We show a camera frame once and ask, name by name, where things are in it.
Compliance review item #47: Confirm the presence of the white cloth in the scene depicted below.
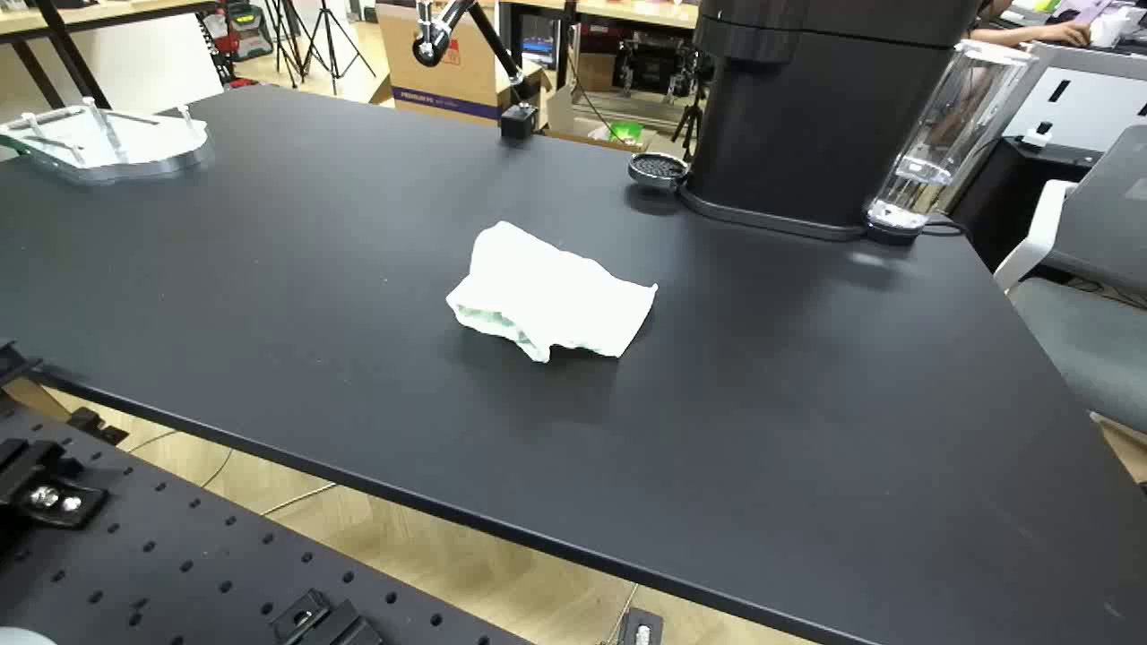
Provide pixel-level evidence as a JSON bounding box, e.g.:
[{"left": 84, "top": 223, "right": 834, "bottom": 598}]
[{"left": 445, "top": 217, "right": 663, "bottom": 366}]

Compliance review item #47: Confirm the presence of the person forearm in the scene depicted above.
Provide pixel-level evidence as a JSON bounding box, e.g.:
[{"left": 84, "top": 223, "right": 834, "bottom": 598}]
[{"left": 972, "top": 0, "right": 1095, "bottom": 51}]

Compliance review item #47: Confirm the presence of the black round cap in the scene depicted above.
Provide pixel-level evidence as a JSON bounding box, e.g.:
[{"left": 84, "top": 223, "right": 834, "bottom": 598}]
[{"left": 624, "top": 146, "right": 694, "bottom": 195}]

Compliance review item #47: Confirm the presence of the brown cardboard box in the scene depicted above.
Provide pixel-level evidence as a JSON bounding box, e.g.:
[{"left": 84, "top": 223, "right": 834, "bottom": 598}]
[{"left": 371, "top": 0, "right": 555, "bottom": 120}]

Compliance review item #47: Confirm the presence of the large black appliance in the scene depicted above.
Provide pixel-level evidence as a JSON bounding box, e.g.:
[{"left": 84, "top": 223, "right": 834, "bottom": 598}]
[{"left": 688, "top": 0, "right": 988, "bottom": 244}]

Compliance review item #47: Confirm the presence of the black tripod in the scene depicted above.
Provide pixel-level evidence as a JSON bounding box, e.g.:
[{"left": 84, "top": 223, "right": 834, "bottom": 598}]
[{"left": 280, "top": 0, "right": 381, "bottom": 93}]

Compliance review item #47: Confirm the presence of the clear glass cup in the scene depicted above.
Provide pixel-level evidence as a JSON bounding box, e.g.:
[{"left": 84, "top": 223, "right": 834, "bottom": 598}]
[{"left": 862, "top": 34, "right": 1040, "bottom": 237}]

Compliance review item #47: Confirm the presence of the black perforated breadboard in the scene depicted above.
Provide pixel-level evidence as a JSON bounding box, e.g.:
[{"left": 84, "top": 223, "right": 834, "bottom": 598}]
[{"left": 0, "top": 396, "right": 531, "bottom": 645}]

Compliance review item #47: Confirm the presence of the grey and white office chair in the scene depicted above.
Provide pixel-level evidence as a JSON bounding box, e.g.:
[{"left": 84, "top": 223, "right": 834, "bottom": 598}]
[{"left": 988, "top": 120, "right": 1147, "bottom": 437}]

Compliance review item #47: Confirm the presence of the white cabinet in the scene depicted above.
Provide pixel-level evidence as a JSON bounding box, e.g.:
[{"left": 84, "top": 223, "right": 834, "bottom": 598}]
[{"left": 1001, "top": 47, "right": 1147, "bottom": 156}]

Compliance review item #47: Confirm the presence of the small black table clamp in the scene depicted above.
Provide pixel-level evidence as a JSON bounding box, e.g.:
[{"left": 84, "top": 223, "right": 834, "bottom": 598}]
[{"left": 0, "top": 338, "right": 46, "bottom": 393}]

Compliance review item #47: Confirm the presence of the wooden desk with black legs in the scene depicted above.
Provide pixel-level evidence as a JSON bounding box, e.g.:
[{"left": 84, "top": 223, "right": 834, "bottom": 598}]
[{"left": 0, "top": 0, "right": 217, "bottom": 111}]

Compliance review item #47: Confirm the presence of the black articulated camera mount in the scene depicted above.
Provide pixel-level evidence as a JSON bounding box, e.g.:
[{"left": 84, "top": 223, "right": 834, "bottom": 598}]
[{"left": 407, "top": 0, "right": 542, "bottom": 142}]

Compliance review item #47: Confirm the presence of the small metal bracket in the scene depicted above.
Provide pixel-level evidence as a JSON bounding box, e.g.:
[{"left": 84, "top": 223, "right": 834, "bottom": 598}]
[{"left": 614, "top": 606, "right": 665, "bottom": 645}]

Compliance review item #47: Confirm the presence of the black mounting bracket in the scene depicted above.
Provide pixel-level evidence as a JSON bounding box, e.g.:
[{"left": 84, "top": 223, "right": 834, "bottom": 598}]
[{"left": 264, "top": 588, "right": 390, "bottom": 645}]

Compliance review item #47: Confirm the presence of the black bracket with silver screws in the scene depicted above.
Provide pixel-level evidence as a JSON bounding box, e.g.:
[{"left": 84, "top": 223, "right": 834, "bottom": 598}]
[{"left": 0, "top": 434, "right": 109, "bottom": 535}]

